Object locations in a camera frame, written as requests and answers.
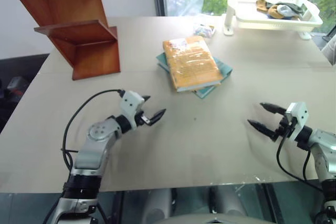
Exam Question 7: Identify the mustard yellow sock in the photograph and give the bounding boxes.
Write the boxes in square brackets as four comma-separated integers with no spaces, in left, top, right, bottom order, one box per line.
[267,5,286,20]

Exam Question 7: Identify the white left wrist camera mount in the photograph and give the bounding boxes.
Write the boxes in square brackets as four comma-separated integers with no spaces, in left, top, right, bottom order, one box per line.
[119,90,145,131]

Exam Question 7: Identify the wooden shelf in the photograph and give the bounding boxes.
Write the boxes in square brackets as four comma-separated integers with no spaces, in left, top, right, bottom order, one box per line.
[0,0,122,81]

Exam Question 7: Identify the light grey sock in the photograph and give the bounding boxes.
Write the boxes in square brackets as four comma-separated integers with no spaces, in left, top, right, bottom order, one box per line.
[277,5,295,19]

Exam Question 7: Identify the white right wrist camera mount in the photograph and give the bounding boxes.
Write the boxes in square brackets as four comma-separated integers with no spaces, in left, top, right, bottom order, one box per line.
[285,101,309,141]

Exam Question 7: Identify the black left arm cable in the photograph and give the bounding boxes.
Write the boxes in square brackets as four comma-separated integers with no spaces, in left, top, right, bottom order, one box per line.
[60,89,124,174]

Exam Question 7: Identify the dark equipment with red part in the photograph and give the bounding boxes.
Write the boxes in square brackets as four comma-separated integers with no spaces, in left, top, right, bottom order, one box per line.
[0,76,30,111]

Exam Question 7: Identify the orange book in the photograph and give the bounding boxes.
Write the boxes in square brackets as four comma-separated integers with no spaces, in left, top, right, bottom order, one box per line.
[162,35,224,93]

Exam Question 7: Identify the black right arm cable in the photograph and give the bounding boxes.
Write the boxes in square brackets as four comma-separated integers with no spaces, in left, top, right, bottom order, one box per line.
[276,129,324,191]

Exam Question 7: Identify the grey rounded shape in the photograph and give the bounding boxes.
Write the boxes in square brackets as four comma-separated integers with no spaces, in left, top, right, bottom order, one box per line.
[147,188,173,220]

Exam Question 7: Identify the teal book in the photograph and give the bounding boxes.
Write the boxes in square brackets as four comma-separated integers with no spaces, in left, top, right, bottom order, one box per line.
[155,51,234,100]

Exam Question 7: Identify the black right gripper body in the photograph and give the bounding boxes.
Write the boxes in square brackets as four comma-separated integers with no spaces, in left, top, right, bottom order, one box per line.
[271,115,298,142]

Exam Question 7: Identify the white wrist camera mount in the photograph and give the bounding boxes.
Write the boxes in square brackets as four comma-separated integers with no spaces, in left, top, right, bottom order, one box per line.
[119,90,145,131]
[285,101,309,141]

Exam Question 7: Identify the grey curved robot torso edge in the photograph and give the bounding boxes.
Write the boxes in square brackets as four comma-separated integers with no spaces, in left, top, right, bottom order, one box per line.
[156,212,277,224]

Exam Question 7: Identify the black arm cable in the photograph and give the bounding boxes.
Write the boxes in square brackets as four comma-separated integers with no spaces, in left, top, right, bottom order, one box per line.
[60,89,124,174]
[276,129,324,191]

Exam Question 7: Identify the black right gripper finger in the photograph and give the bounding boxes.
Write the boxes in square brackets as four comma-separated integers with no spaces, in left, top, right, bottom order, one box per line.
[259,102,287,116]
[247,119,277,138]

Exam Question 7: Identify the white plastic basket rack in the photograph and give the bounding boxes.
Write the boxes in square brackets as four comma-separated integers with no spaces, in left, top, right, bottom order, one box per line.
[222,0,324,41]

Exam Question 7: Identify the brown sock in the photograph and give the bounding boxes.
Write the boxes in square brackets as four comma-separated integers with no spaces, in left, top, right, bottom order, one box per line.
[256,0,269,13]

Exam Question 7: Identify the small clear bag colourful bits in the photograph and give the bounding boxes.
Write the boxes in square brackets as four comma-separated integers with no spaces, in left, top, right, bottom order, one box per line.
[193,22,217,38]

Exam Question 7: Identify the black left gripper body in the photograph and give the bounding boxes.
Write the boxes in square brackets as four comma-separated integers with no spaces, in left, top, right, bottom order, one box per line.
[135,111,152,127]

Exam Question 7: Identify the cloth items in basket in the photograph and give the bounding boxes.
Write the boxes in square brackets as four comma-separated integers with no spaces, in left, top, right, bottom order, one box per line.
[265,1,306,18]

